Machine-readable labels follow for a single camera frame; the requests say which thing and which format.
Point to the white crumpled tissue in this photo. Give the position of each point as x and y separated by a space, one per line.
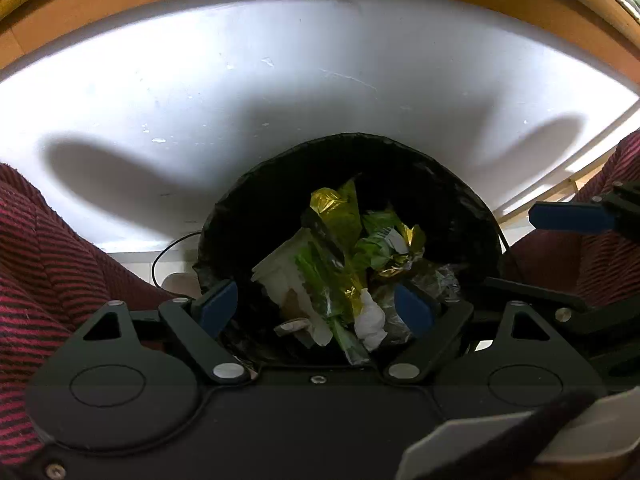
370 317

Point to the white bed side panel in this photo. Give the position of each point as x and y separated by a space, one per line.
200 85

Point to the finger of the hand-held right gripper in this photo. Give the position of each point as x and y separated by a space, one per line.
600 317
570 217

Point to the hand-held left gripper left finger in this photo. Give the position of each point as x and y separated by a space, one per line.
217 305

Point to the wooden bed frame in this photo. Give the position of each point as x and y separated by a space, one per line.
100 2

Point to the green clear plastic wrapper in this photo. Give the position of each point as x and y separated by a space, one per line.
320 280

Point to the green white snack wrapper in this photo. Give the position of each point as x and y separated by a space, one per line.
375 250

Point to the black trash bin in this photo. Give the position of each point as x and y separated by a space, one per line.
425 180

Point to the yellow green foil wrapper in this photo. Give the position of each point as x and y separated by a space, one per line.
332 205

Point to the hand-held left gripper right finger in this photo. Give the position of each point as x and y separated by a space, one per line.
412 310

